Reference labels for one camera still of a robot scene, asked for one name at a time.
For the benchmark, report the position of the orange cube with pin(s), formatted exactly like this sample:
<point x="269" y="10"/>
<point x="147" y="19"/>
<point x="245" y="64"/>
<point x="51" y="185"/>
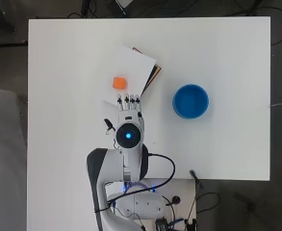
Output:
<point x="119" y="83"/>

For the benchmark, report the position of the blue round tub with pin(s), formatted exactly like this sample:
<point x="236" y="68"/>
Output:
<point x="191" y="101"/>

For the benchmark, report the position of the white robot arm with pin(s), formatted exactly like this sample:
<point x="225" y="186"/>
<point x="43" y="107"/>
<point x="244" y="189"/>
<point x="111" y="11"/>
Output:
<point x="127" y="160"/>

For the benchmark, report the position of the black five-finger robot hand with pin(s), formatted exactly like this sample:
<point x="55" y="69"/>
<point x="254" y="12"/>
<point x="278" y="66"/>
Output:
<point x="130" y="110"/>

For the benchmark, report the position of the stack of books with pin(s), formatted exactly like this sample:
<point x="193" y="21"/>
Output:
<point x="127" y="75"/>

